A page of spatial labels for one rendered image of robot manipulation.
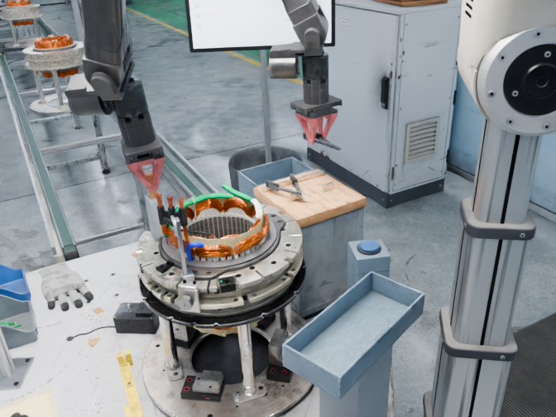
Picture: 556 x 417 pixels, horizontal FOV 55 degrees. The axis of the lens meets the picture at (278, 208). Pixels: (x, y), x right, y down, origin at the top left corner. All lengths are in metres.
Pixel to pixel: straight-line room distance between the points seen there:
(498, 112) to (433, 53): 2.51
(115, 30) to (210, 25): 1.18
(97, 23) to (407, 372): 1.87
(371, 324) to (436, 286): 1.88
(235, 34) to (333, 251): 0.99
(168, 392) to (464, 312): 0.60
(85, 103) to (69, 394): 0.61
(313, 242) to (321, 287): 0.14
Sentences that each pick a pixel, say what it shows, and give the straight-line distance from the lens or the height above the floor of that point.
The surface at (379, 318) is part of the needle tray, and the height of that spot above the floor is 1.03.
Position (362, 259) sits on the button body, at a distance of 1.08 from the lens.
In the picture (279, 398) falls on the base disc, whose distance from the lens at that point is 1.12.
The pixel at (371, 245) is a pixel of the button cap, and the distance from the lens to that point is 1.11.
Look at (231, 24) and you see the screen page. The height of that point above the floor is 1.32.
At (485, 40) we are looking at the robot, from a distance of 0.80.
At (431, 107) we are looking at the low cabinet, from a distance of 3.41.
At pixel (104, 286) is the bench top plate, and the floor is 0.78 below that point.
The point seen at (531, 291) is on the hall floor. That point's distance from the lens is 2.91.
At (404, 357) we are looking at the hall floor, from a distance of 2.39.
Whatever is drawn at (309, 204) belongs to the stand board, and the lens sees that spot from 1.21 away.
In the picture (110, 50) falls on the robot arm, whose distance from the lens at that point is 0.85.
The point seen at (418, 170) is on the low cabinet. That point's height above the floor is 0.21.
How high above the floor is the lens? 1.63
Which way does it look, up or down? 28 degrees down
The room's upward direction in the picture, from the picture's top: 3 degrees counter-clockwise
